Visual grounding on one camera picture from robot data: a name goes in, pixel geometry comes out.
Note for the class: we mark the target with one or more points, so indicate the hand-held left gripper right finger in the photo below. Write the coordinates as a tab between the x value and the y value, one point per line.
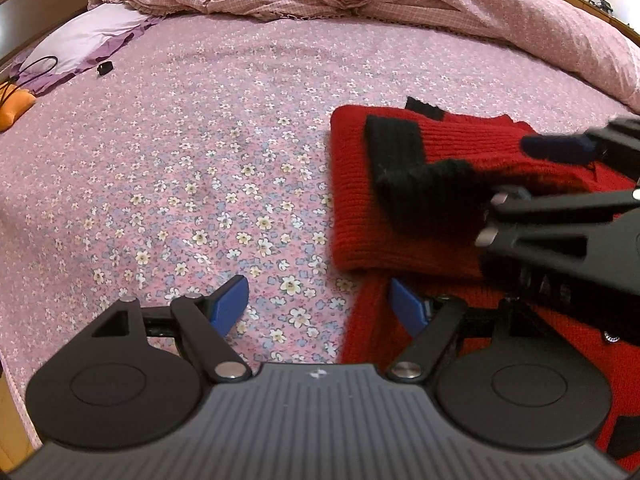
407	310

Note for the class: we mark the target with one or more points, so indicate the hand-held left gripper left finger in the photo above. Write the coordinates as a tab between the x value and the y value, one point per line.
227	305

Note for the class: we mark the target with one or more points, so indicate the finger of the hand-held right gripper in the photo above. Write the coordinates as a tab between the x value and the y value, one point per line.
550	147
550	240

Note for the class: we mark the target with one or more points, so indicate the red knit cardigan sweater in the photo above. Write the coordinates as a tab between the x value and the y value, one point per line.
450	240

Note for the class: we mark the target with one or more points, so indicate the pink floral bed sheet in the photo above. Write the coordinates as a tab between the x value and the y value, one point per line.
200	160

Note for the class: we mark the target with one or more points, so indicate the small black device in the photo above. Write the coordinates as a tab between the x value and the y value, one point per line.
105	68

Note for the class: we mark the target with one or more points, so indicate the orange plush toy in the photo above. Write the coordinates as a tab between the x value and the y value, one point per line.
15	106

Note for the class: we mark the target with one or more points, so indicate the lilac ruffled pillow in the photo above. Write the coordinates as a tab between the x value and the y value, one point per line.
90	35

